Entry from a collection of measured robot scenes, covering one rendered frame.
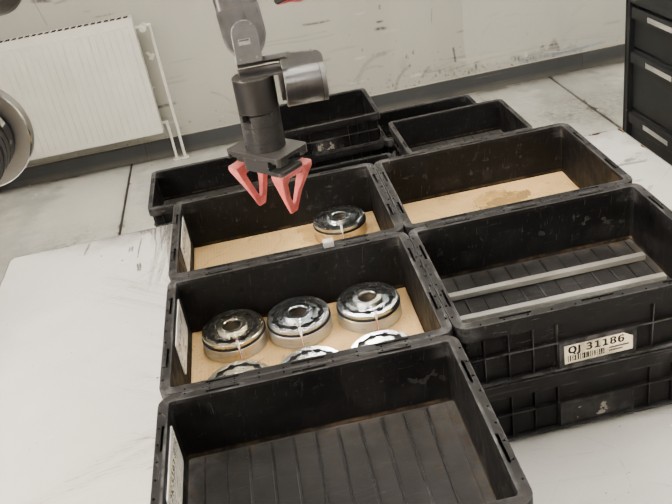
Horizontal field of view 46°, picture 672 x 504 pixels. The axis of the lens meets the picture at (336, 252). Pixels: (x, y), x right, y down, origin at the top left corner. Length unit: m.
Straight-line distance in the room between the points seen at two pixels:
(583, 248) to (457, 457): 0.53
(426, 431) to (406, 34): 3.52
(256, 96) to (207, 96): 3.30
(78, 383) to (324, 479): 0.67
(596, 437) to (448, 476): 0.31
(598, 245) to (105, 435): 0.90
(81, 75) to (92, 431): 3.01
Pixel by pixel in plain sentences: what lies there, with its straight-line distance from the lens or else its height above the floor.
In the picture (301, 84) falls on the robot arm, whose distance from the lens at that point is 1.08.
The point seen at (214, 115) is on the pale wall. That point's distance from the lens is 4.41.
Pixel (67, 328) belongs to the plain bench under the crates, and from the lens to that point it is 1.74.
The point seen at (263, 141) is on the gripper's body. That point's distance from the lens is 1.10.
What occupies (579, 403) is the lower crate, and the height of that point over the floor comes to 0.75.
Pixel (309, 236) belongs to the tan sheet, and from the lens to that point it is 1.55.
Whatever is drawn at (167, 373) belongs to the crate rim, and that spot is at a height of 0.93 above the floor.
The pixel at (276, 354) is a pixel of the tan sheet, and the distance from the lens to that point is 1.25.
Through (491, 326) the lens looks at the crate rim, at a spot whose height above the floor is 0.93.
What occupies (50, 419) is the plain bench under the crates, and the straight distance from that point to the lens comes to 1.51.
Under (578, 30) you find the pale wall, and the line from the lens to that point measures 4.76.
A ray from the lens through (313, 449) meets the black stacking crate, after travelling 1.07.
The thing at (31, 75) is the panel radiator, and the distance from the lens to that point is 4.31.
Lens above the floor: 1.56
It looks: 30 degrees down
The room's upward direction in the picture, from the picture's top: 10 degrees counter-clockwise
